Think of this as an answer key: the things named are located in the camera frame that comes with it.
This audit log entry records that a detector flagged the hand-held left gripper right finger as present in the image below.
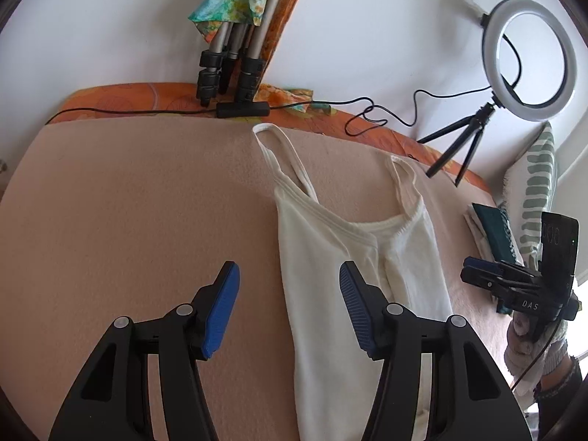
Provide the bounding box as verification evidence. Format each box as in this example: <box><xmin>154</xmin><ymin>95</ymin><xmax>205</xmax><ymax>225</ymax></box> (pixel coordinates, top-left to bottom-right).
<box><xmin>339</xmin><ymin>261</ymin><xmax>527</xmax><ymax>441</ymax></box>

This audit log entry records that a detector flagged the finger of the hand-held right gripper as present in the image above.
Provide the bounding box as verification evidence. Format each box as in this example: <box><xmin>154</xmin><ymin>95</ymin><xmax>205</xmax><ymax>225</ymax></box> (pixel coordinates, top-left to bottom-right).
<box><xmin>460</xmin><ymin>267</ymin><xmax>543</xmax><ymax>306</ymax></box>
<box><xmin>463</xmin><ymin>257</ymin><xmax>543</xmax><ymax>282</ymax></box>

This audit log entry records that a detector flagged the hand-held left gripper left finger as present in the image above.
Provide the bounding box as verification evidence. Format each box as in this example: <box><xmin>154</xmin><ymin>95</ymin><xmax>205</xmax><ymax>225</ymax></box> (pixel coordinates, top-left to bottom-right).
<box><xmin>48</xmin><ymin>261</ymin><xmax>241</xmax><ymax>441</ymax></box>

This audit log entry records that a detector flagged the white tank top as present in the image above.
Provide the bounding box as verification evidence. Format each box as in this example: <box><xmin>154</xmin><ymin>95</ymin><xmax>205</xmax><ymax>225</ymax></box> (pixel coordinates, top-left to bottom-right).
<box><xmin>252</xmin><ymin>124</ymin><xmax>455</xmax><ymax>441</ymax></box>

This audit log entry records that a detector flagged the person's right hand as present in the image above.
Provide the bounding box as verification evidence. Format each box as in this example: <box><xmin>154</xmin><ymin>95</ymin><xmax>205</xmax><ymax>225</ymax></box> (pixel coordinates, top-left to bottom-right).
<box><xmin>504</xmin><ymin>315</ymin><xmax>571</xmax><ymax>397</ymax></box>

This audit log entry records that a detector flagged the folded teal cloth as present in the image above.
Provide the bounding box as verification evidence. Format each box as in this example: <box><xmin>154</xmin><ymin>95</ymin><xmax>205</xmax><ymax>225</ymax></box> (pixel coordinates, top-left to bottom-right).
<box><xmin>472</xmin><ymin>203</ymin><xmax>525</xmax><ymax>265</ymax></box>

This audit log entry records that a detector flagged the white green leaf pillow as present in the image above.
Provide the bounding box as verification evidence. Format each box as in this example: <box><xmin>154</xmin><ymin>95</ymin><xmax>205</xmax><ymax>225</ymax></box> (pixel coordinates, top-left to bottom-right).
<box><xmin>498</xmin><ymin>122</ymin><xmax>559</xmax><ymax>268</ymax></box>

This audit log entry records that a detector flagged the pink blanket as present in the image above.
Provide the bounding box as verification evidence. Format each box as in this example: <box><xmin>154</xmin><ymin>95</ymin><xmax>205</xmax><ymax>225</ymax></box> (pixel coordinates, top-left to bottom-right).
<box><xmin>0</xmin><ymin>117</ymin><xmax>547</xmax><ymax>441</ymax></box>

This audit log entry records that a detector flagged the small black tripod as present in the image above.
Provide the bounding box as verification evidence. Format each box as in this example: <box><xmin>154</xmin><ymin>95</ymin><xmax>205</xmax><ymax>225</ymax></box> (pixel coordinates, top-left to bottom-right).
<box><xmin>416</xmin><ymin>101</ymin><xmax>498</xmax><ymax>188</ymax></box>

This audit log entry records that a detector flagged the crumpled floral cloth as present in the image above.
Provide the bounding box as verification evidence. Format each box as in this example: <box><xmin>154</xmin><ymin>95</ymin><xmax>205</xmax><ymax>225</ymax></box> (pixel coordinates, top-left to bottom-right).
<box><xmin>258</xmin><ymin>83</ymin><xmax>315</xmax><ymax>115</ymax></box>

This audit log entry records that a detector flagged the silver tripod with black clamps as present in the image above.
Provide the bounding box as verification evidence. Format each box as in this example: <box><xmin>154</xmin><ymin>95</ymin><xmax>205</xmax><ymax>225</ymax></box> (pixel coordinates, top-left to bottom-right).
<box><xmin>197</xmin><ymin>0</ymin><xmax>286</xmax><ymax>104</ymax></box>

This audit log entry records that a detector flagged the orange patterned curtain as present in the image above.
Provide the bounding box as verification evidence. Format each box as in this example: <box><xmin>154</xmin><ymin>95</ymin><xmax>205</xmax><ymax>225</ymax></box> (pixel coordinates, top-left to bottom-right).
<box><xmin>263</xmin><ymin>0</ymin><xmax>316</xmax><ymax>88</ymax></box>

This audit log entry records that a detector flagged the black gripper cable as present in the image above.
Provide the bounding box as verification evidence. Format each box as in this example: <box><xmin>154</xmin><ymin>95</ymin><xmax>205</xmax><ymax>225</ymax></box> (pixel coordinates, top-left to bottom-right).
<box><xmin>509</xmin><ymin>317</ymin><xmax>570</xmax><ymax>389</ymax></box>

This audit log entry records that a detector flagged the black ring light cable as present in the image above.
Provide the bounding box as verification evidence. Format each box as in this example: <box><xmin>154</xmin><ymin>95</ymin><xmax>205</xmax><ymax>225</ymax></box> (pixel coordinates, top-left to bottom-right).
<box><xmin>269</xmin><ymin>32</ymin><xmax>523</xmax><ymax>139</ymax></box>

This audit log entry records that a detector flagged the black inline cable controller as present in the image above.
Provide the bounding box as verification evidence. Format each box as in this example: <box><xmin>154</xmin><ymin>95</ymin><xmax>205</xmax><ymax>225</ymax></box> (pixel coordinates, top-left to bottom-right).
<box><xmin>217</xmin><ymin>100</ymin><xmax>271</xmax><ymax>119</ymax></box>

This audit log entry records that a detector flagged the white ring light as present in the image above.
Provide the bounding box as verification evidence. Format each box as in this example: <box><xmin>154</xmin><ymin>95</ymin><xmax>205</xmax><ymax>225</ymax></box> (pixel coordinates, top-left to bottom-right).
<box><xmin>480</xmin><ymin>0</ymin><xmax>578</xmax><ymax>123</ymax></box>

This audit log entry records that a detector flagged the black power cable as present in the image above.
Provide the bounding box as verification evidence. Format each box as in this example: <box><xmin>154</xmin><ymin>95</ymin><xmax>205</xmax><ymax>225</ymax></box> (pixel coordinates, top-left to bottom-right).
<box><xmin>45</xmin><ymin>107</ymin><xmax>219</xmax><ymax>125</ymax></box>

